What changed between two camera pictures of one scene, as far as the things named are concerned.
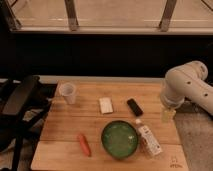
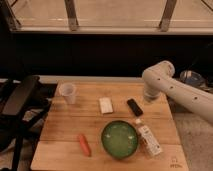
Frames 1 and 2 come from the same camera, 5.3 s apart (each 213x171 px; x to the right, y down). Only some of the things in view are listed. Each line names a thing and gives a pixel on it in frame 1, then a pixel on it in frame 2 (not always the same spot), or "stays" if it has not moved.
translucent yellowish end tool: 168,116 -> 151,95
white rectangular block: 106,105 stays
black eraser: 134,107 stays
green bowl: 119,139 stays
